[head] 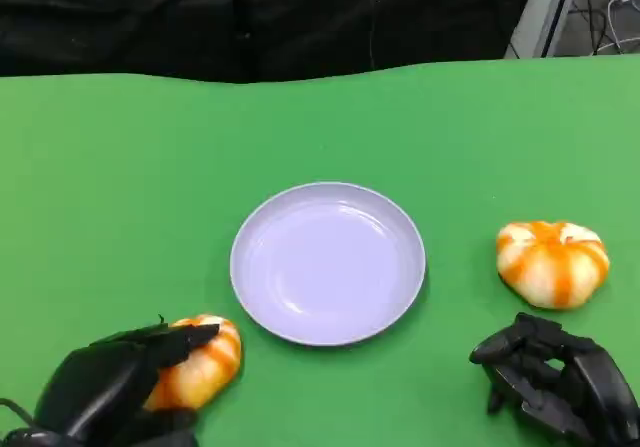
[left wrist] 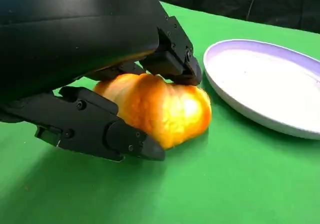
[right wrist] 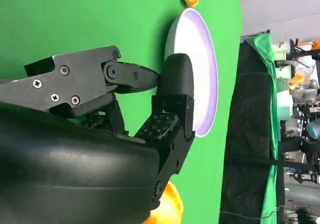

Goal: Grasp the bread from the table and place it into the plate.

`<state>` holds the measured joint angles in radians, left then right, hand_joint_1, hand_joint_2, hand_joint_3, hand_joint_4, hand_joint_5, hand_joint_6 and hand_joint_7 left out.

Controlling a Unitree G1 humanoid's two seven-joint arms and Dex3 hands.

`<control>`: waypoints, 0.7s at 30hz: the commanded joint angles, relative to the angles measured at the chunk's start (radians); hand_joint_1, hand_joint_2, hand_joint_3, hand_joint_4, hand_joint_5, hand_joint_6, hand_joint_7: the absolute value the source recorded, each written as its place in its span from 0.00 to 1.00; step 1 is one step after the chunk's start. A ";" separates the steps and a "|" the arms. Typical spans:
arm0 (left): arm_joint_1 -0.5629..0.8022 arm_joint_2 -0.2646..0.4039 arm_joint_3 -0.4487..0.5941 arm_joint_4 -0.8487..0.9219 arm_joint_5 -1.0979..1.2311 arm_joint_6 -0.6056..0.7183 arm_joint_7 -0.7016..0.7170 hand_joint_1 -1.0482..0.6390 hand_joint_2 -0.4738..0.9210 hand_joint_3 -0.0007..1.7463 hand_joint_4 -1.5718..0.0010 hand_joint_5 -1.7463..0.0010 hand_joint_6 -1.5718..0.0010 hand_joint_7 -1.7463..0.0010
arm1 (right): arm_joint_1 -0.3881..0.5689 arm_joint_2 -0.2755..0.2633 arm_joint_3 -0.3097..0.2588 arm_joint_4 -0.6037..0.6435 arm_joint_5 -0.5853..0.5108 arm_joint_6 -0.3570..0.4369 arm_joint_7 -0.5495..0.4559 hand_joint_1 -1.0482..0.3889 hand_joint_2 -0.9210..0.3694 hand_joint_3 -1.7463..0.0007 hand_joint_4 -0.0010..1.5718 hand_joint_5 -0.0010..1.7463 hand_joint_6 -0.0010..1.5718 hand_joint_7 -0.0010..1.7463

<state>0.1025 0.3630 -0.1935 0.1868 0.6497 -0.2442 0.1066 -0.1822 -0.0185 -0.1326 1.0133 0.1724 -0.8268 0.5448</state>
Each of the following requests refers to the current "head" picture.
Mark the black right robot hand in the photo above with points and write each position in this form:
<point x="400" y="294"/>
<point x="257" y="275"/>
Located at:
<point x="590" y="382"/>

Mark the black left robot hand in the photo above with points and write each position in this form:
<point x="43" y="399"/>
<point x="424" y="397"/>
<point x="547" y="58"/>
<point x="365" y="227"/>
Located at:
<point x="100" y="387"/>

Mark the orange and white bread roll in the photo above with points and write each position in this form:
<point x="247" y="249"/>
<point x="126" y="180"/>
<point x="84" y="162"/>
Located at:
<point x="550" y="272"/>
<point x="210" y="362"/>

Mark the green table cloth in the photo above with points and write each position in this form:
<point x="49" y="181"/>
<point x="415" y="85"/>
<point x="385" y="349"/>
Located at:
<point x="125" y="167"/>

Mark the lilac plate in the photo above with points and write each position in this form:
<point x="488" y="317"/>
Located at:
<point x="325" y="267"/>

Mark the black backdrop curtain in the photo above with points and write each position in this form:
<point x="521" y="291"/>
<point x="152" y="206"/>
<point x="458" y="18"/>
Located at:
<point x="150" y="17"/>

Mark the grey metal frame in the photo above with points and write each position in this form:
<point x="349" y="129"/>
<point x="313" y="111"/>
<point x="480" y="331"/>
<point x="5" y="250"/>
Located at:
<point x="545" y="7"/>

